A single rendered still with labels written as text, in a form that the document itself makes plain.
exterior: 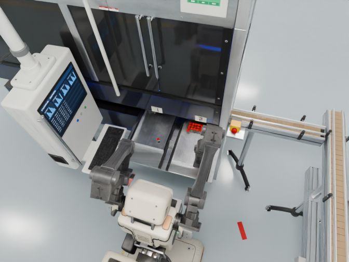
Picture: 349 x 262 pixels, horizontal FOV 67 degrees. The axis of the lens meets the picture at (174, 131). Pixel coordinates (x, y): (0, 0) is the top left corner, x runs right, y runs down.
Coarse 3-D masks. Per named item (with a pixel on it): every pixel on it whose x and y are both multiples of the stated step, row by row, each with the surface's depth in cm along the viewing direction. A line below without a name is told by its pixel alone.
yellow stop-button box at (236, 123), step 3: (234, 120) 188; (237, 120) 188; (240, 120) 188; (231, 123) 186; (234, 123) 186; (237, 123) 186; (240, 123) 186; (231, 126) 186; (234, 126) 185; (237, 126) 185; (231, 129) 190; (237, 129) 187; (237, 132) 190
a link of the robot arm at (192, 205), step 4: (192, 196) 134; (196, 196) 134; (192, 200) 134; (196, 200) 134; (188, 204) 134; (192, 204) 134; (196, 204) 134; (188, 208) 133; (192, 208) 133; (196, 208) 133; (192, 212) 133; (196, 212) 133
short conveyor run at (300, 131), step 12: (252, 108) 200; (252, 120) 191; (264, 120) 198; (276, 120) 198; (288, 120) 194; (300, 120) 195; (264, 132) 199; (276, 132) 195; (288, 132) 191; (300, 132) 191; (312, 132) 187; (324, 132) 191; (312, 144) 194
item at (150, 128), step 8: (144, 112) 211; (144, 120) 211; (152, 120) 210; (160, 120) 210; (168, 120) 209; (144, 128) 206; (152, 128) 206; (160, 128) 205; (168, 128) 205; (136, 136) 203; (144, 136) 202; (152, 136) 202; (160, 136) 201; (168, 136) 197; (136, 144) 198; (144, 144) 198; (152, 144) 198; (160, 144) 198
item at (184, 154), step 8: (184, 128) 204; (184, 136) 200; (192, 136) 200; (200, 136) 199; (184, 144) 197; (192, 144) 196; (176, 152) 193; (184, 152) 193; (192, 152) 192; (176, 160) 186; (184, 160) 189; (192, 160) 189
